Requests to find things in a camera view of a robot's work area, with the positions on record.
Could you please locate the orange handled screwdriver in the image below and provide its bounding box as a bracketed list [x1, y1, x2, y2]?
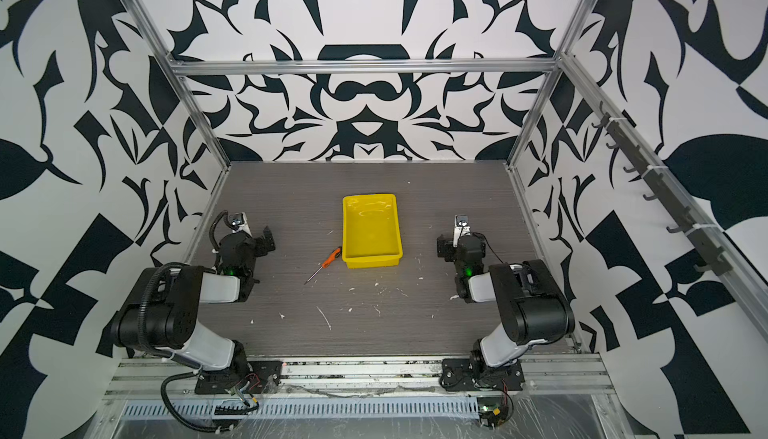
[304, 247, 342, 284]

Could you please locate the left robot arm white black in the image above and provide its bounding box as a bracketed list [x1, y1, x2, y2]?
[109, 226, 276, 375]

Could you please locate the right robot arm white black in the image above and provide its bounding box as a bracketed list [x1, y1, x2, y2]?
[436, 232, 575, 378]

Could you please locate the yellow plastic bin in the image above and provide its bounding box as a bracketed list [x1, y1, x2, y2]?
[342, 194, 403, 269]

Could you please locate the small green circuit board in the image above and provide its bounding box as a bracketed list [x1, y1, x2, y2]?
[477, 397, 510, 429]

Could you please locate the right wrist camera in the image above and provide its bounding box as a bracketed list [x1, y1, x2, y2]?
[454, 215, 471, 241]

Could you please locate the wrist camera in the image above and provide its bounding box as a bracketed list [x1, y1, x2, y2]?
[454, 215, 471, 241]
[227, 212, 251, 234]

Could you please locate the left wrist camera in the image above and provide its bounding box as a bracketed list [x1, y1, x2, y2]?
[227, 212, 251, 234]

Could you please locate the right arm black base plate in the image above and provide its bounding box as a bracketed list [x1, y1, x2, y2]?
[439, 358, 525, 392]

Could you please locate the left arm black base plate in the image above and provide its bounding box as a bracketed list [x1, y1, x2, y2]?
[194, 360, 283, 395]

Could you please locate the aluminium front rail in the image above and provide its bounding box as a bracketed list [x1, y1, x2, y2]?
[103, 352, 616, 398]

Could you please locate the black corrugated cable conduit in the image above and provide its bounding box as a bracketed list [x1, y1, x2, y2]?
[159, 370, 260, 434]

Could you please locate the white slotted cable duct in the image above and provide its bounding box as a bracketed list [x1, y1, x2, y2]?
[118, 396, 481, 421]

